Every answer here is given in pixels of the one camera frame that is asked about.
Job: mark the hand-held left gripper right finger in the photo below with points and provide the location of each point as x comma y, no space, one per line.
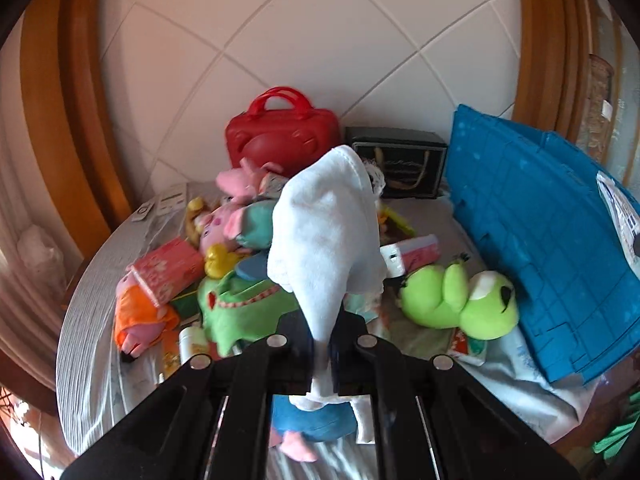
350,360

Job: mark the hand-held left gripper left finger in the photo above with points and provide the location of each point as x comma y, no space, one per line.
292,360

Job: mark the white cloth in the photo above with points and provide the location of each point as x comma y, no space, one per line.
320,240

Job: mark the pink flowered tissue pack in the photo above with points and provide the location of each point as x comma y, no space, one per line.
165,270

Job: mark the blue plastic storage crate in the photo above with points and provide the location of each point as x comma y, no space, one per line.
540,240

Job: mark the pig plush blue dress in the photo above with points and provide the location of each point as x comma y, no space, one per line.
310,422

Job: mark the green plush striped trim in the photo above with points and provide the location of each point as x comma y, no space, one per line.
240,310

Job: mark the white plastic bottle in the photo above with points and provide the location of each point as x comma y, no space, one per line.
194,342

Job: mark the red green printed packet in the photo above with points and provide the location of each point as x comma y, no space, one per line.
467,347

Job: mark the orange slim box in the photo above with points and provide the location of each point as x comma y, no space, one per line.
170,355

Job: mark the yellow toy duck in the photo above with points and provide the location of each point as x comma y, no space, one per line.
220,260

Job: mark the pink white box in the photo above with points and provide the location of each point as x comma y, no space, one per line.
415,252

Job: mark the green frog plush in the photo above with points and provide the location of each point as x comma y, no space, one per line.
480,310

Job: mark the pig plush teal dress glasses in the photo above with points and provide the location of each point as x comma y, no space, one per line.
255,220

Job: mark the pig plush orange dress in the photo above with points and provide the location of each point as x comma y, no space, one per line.
140,320

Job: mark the brown bear plush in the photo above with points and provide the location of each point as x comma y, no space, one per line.
195,215

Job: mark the small red white box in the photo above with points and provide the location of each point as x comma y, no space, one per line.
272,184

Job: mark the small pink pig plush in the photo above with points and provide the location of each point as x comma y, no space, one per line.
240,180

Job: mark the white printed card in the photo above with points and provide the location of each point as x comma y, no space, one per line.
171,199

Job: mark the white remote control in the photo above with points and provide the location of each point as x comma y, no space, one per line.
144,211

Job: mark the black gift bag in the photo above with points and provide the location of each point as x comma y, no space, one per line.
430,160

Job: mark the red plastic carry case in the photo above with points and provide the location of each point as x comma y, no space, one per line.
280,140

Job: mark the pale pleated curtain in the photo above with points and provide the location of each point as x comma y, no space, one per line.
25,320

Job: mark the bright green cloth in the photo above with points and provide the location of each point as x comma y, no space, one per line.
617,440

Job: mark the white printed plastic bag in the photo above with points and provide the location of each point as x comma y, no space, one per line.
620,220

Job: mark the rolled patterned rug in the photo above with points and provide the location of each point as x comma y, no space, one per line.
600,110

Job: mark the frosted glass door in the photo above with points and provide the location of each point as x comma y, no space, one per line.
625,125

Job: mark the wooden door frame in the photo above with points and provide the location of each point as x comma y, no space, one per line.
545,35
65,110

